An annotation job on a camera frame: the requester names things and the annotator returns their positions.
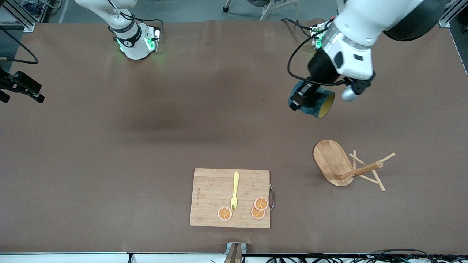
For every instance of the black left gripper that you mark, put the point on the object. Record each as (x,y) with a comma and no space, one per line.
(322,71)

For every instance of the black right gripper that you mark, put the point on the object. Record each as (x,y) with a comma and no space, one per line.
(19,82)

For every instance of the dark teal cup yellow inside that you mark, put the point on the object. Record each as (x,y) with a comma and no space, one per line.
(318,106)

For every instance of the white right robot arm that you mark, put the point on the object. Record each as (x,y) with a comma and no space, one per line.
(133,44)

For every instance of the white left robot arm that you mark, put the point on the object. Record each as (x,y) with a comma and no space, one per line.
(362,25)

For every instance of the wooden cup rack with pegs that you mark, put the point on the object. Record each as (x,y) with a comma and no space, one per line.
(332,160)

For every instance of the chair base with wheels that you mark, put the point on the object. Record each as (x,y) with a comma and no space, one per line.
(268,9)

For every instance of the yellow plastic fork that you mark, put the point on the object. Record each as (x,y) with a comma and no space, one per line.
(236,182)

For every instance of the orange slice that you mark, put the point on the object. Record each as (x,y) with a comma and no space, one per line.
(256,214)
(261,203)
(225,213)

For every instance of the aluminium frame post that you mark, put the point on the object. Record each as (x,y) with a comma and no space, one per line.
(22,18)
(455,12)

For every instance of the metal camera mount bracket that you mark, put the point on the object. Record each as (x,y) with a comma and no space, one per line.
(236,252)

